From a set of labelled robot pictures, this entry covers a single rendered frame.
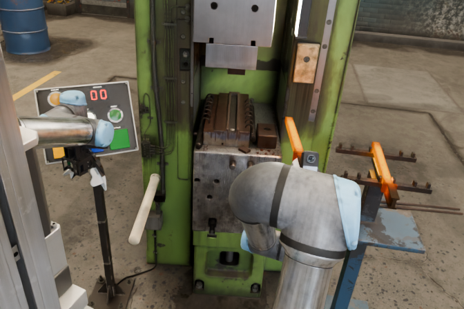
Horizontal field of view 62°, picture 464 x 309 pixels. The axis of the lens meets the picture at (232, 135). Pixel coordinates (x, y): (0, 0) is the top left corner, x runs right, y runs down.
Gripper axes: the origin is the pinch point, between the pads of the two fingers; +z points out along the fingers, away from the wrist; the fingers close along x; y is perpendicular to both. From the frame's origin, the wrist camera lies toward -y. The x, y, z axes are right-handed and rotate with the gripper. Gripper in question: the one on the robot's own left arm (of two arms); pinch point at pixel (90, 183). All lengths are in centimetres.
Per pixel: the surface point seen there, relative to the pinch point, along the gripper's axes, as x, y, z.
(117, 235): -44, -59, 93
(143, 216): 5.3, -22.0, 29.5
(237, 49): 32, -52, -42
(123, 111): -4.5, -26.6, -16.4
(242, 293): 45, -51, 89
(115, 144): -2.8, -18.3, -6.0
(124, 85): -6.9, -31.3, -25.0
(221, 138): 28, -50, -2
